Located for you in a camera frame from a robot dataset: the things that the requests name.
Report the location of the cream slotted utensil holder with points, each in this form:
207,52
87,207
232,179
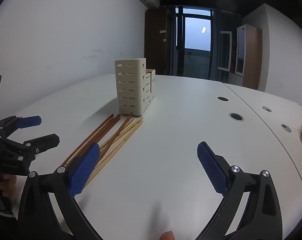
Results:
131,87

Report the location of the pile of wooden chopsticks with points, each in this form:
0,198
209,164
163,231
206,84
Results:
116,132

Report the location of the person's right hand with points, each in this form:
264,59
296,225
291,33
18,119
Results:
167,236

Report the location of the dark framed glass window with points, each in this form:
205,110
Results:
197,35

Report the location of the blue curtain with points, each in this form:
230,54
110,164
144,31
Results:
214,50

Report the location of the person's left hand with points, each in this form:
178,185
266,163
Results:
7,185

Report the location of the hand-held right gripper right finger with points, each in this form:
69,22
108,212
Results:
212,170

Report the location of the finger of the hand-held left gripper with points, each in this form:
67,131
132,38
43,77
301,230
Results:
28,121
41,141

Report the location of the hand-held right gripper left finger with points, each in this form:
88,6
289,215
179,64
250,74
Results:
84,170

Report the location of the wooden cabinet with glass door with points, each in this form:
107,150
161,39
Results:
253,60

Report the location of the brown wooden door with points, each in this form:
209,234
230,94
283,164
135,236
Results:
154,45

